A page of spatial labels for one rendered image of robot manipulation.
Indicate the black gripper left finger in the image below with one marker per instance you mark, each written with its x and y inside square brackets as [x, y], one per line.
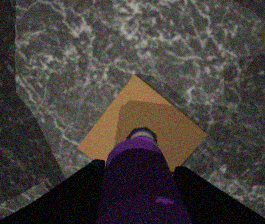
[74, 201]

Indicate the orange square block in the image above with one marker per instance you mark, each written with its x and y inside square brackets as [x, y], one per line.
[140, 106]

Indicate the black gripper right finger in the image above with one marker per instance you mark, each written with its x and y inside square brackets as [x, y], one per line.
[209, 205]

